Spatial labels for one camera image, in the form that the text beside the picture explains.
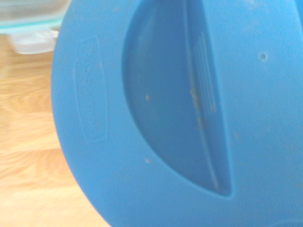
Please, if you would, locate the white plastic pitcher blue lid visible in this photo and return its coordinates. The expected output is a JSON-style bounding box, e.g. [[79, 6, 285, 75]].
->
[[51, 0, 303, 227]]

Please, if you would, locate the clear container teal seal lid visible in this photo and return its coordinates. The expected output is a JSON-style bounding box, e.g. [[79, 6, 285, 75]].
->
[[0, 0, 71, 55]]

